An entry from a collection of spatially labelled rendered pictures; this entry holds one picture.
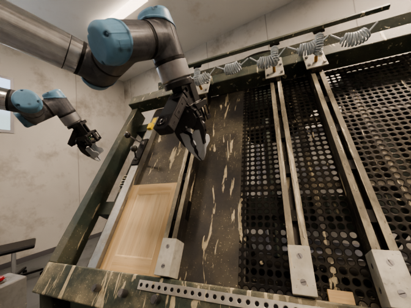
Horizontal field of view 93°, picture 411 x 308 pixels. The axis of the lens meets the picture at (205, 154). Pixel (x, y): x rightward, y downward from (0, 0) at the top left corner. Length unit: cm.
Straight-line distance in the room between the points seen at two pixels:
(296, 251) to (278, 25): 376
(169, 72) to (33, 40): 25
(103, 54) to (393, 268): 82
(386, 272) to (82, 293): 101
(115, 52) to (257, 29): 386
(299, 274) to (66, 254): 103
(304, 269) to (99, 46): 73
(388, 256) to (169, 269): 64
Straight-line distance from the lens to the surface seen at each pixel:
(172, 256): 80
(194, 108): 48
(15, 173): 459
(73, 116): 105
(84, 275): 108
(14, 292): 112
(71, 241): 126
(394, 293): 72
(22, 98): 90
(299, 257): 70
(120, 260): 100
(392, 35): 146
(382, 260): 73
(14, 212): 460
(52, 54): 53
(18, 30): 53
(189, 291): 77
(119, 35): 42
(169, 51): 49
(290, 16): 413
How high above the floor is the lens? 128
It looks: 5 degrees up
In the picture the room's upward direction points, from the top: 5 degrees counter-clockwise
